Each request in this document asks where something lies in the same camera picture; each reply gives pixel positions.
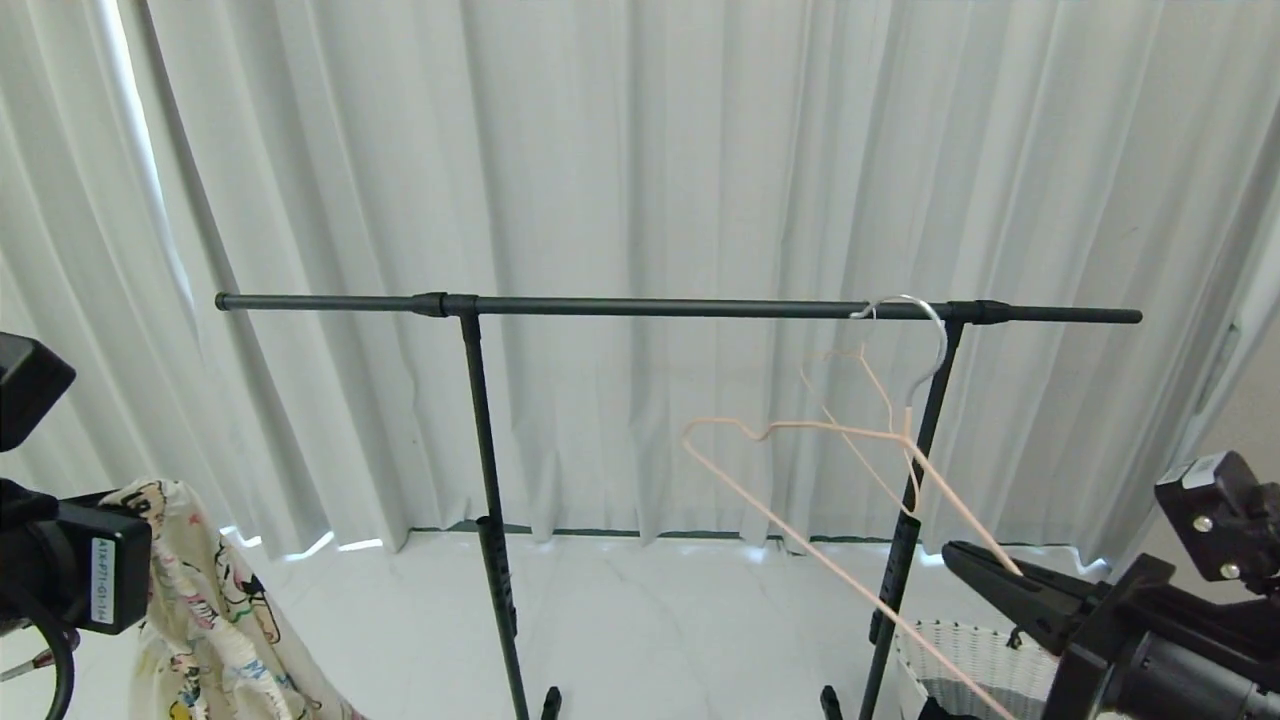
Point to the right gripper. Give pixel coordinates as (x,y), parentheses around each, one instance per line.
(1160,690)

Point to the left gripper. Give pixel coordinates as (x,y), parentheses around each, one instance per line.
(60,560)

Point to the cream printed garment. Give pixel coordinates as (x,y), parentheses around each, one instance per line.
(200,620)

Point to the pink clothes hanger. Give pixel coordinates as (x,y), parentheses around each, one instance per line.
(890,405)
(944,340)

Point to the white laundry basket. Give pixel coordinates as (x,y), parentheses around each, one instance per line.
(960,655)

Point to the black clothes rack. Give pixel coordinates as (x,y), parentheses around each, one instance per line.
(700,307)

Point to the white curtain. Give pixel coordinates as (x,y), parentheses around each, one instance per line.
(650,150)

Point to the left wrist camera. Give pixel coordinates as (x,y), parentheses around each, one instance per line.
(30,390)

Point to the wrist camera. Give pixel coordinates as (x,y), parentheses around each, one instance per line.
(1215,510)
(30,390)

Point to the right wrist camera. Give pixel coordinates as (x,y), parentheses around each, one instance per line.
(1215,510)

